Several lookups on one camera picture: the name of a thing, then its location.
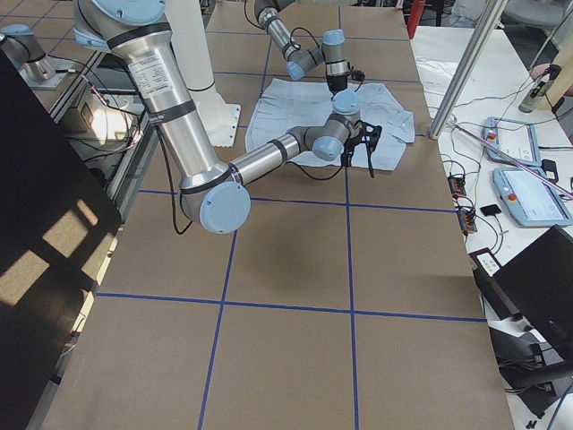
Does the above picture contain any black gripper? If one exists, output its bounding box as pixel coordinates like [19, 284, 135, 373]
[326, 73, 348, 95]
[340, 120, 372, 167]

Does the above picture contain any light blue button-up shirt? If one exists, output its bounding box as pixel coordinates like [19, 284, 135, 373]
[245, 79, 415, 171]

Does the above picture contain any blue teach pendant far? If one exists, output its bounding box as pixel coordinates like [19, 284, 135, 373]
[483, 116, 542, 167]

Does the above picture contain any blue teach pendant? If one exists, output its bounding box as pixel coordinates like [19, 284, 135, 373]
[492, 167, 572, 228]
[483, 116, 542, 167]

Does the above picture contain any blue teach pendant near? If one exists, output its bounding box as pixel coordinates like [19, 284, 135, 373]
[492, 167, 572, 228]

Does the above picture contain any reacher grabber stick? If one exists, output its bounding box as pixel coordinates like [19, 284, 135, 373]
[450, 123, 573, 201]

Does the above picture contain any black monitor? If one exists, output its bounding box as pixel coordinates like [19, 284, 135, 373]
[1, 57, 120, 429]

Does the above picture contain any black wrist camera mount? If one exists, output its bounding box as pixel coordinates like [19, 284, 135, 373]
[361, 122, 382, 178]
[347, 68, 365, 85]

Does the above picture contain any left black cable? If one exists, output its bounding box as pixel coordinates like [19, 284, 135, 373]
[244, 0, 323, 59]

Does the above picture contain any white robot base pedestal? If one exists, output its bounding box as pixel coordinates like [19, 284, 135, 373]
[166, 0, 241, 147]

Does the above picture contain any grey aluminium frame post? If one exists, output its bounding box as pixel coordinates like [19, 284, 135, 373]
[429, 0, 509, 140]

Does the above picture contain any right black braided cable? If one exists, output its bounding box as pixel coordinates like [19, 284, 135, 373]
[154, 125, 350, 236]

